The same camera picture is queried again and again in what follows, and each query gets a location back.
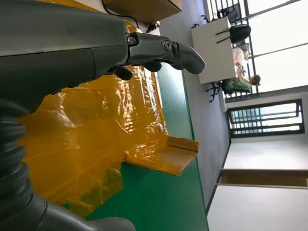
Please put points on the black window frame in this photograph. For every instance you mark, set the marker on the black window frame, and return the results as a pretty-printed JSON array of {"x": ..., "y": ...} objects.
[{"x": 250, "y": 44}]

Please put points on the white desk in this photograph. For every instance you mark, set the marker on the white desk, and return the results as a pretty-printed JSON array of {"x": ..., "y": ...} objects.
[{"x": 213, "y": 54}]

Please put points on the black office chair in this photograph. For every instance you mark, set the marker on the black office chair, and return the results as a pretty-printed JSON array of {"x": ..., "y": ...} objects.
[{"x": 239, "y": 33}]

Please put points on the yellow plastic sheet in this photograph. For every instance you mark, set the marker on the yellow plastic sheet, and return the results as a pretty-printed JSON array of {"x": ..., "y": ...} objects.
[{"x": 84, "y": 134}]

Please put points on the wooden ledge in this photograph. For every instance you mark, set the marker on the wooden ledge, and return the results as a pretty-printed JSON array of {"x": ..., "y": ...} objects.
[{"x": 264, "y": 178}]

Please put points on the black swivel chair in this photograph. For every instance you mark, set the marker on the black swivel chair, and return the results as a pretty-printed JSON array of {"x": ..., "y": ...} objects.
[{"x": 217, "y": 88}]

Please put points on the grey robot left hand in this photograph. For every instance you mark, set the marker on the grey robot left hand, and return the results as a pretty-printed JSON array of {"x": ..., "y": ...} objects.
[{"x": 60, "y": 47}]

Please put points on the cardboard box flap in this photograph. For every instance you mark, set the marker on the cardboard box flap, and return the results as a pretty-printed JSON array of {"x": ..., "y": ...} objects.
[{"x": 173, "y": 156}]

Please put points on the black window grille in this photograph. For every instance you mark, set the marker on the black window grille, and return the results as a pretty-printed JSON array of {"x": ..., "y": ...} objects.
[{"x": 264, "y": 129}]

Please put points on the pink bag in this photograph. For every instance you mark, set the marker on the pink bag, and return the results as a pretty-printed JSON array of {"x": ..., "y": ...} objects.
[{"x": 238, "y": 55}]

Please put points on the ribbed grey left arm sleeve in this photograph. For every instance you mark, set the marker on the ribbed grey left arm sleeve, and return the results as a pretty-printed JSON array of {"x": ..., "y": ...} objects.
[{"x": 12, "y": 153}]

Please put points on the person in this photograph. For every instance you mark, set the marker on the person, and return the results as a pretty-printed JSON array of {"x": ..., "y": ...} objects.
[{"x": 243, "y": 83}]

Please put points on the brown cardboard box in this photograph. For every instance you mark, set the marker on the brown cardboard box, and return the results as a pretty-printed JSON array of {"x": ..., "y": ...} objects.
[{"x": 144, "y": 8}]

